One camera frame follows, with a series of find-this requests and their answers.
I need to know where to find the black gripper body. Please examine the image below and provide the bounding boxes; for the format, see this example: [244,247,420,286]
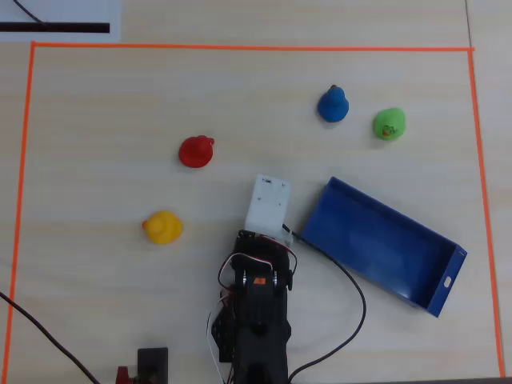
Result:
[234,229,292,261]

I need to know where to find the yellow rubber duck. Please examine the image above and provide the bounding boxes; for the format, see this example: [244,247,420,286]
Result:
[141,210,184,246]

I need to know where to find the red rubber duck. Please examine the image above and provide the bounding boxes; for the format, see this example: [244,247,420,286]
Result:
[178,135,216,169]

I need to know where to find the blue rectangular box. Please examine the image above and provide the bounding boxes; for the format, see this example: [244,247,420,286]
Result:
[299,176,468,319]

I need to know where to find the blue rubber duck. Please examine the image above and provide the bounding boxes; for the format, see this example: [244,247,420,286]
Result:
[317,84,350,123]

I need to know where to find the green rubber duck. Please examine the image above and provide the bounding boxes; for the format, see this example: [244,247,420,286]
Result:
[373,106,407,142]

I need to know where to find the black clamp plate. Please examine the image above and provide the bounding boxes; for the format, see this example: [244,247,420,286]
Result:
[137,346,170,384]

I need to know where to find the orange tape strip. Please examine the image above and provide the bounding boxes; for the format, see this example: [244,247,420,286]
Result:
[0,42,38,384]
[30,41,475,54]
[467,49,506,378]

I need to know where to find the black bar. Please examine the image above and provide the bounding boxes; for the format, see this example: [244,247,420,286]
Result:
[0,22,111,34]

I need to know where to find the white camera housing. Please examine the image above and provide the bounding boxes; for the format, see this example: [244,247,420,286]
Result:
[244,174,298,247]

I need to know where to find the red white servo wires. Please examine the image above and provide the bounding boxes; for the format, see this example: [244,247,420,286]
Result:
[206,235,299,381]

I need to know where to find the black camera cable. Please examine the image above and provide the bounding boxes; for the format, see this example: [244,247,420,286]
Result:
[282,223,367,384]

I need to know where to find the thin black cable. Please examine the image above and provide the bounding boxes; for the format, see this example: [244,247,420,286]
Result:
[13,0,46,26]

